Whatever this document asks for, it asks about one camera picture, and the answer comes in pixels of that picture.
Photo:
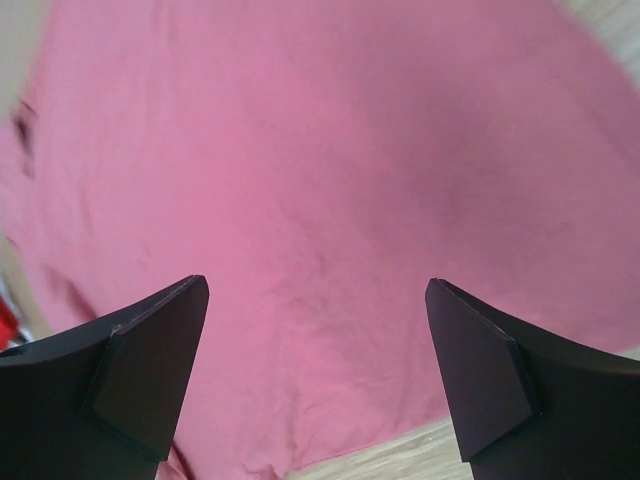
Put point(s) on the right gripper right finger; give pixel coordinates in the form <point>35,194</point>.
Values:
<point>526,403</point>

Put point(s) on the pink t shirt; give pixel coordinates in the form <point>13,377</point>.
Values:
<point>319,162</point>

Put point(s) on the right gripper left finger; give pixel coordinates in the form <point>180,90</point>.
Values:
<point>102,400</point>

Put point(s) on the folded red t shirt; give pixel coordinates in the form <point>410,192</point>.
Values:
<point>10,334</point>

